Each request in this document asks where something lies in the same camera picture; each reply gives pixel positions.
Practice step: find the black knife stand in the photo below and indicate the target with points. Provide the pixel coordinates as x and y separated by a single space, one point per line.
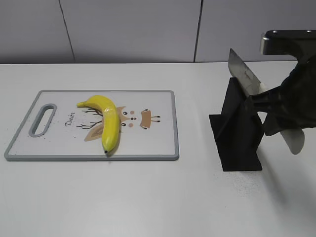
237 132

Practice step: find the yellow plastic banana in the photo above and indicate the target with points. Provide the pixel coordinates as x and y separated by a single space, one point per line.
111 120

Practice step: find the knife with white handle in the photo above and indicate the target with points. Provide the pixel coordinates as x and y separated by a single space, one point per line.
251 85

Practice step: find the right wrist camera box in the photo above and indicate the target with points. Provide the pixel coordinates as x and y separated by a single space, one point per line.
300 44

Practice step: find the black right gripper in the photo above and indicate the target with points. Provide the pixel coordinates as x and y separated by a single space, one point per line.
297 94

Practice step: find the white cutting board grey rim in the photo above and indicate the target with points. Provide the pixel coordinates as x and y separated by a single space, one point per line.
55 129

